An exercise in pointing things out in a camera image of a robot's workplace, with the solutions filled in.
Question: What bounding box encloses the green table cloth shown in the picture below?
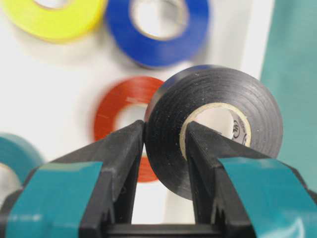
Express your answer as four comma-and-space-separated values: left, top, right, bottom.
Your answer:
261, 0, 317, 191

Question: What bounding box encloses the black tape roll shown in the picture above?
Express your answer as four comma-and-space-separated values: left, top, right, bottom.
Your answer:
145, 64, 283, 199

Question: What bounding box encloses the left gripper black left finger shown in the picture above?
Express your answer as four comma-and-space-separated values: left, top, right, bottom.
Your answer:
0, 120, 144, 238

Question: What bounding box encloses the red tape roll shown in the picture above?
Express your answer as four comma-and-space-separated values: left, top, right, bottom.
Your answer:
94, 75, 165, 183

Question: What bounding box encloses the yellow tape roll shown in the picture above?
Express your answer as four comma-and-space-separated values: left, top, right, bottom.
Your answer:
0, 0, 107, 43

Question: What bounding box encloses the blue tape roll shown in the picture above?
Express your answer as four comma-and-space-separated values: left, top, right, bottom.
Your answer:
105, 0, 210, 67

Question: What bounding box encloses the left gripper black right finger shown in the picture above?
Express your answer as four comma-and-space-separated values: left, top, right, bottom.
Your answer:
185, 122, 317, 238

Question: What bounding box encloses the white plastic tray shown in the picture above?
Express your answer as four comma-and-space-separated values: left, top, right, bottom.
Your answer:
0, 0, 274, 224

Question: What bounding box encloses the teal tape roll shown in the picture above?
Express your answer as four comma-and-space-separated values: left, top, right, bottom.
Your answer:
0, 132, 47, 206

